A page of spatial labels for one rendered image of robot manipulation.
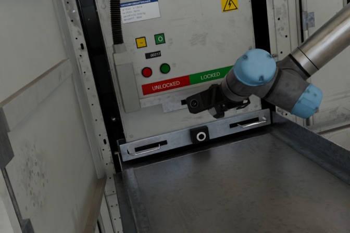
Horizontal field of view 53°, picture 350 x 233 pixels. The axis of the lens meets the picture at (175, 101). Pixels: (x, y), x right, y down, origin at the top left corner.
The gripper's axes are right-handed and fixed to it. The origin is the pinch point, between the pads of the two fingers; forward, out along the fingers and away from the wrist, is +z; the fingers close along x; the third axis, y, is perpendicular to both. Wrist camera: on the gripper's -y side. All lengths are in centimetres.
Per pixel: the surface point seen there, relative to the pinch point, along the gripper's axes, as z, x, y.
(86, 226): -2.1, -22.7, -39.9
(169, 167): 13.7, -12.7, -13.5
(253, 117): 17.9, -3.0, 20.3
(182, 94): 8.3, 8.3, -4.4
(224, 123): 17.7, -2.6, 9.3
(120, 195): 6.1, -17.3, -30.2
